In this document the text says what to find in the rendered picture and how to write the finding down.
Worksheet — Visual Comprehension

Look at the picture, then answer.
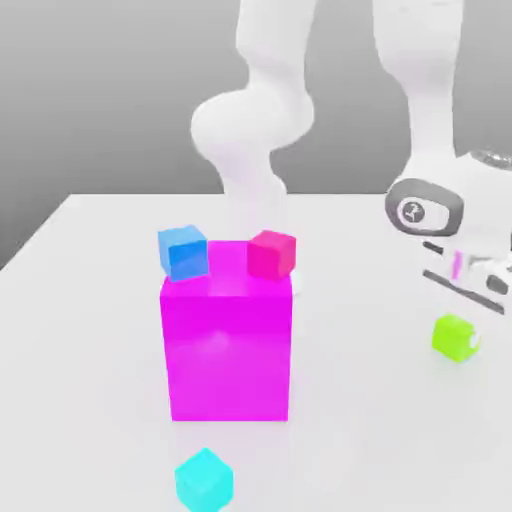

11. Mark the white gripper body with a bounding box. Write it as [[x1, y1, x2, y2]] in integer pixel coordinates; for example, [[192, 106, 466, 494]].
[[420, 266, 508, 324]]

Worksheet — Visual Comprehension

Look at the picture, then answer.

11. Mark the small green cube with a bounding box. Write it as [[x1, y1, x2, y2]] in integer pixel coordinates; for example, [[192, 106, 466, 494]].
[[431, 313, 482, 364]]

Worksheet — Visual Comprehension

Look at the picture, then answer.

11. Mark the large magenta box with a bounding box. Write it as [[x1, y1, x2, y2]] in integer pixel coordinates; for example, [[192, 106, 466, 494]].
[[159, 239, 294, 424]]

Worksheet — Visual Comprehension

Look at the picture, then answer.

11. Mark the small pink cube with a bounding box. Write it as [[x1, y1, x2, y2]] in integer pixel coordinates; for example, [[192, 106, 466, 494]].
[[246, 229, 298, 282]]

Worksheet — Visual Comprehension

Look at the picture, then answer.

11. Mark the small blue cube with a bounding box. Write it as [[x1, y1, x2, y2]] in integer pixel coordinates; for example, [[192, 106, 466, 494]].
[[157, 224, 210, 284]]

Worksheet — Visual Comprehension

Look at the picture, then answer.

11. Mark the small cyan cube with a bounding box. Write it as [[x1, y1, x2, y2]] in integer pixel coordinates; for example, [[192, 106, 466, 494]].
[[173, 447, 235, 512]]

